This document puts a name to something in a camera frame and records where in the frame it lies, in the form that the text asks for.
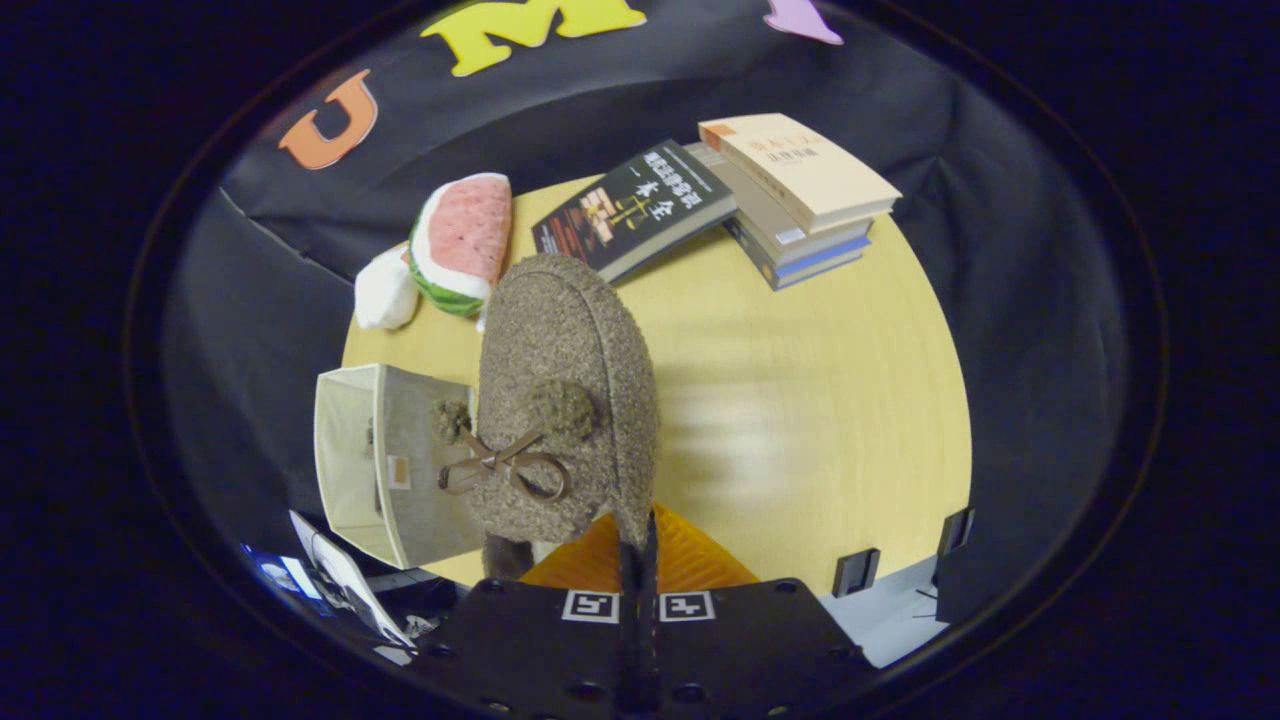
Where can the blue cover book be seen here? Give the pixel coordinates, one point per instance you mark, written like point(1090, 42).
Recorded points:
point(810, 268)

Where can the brown fuzzy shoe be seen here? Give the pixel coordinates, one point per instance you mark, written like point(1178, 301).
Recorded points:
point(570, 340)

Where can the watermelon slice plush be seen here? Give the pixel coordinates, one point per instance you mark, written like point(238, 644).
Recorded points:
point(460, 235)

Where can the cream cover book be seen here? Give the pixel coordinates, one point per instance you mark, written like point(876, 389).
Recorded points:
point(800, 165)

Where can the beige fabric storage box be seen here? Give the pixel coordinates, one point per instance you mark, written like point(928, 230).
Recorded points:
point(420, 500)

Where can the black paperback book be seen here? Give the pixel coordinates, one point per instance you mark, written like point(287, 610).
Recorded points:
point(640, 205)

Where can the black table clamp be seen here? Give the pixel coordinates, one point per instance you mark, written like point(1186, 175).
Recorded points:
point(857, 572)

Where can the white plush toy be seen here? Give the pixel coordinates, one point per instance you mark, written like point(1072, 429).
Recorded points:
point(385, 295)

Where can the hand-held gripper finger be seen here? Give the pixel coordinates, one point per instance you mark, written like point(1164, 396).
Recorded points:
point(628, 590)
point(648, 590)

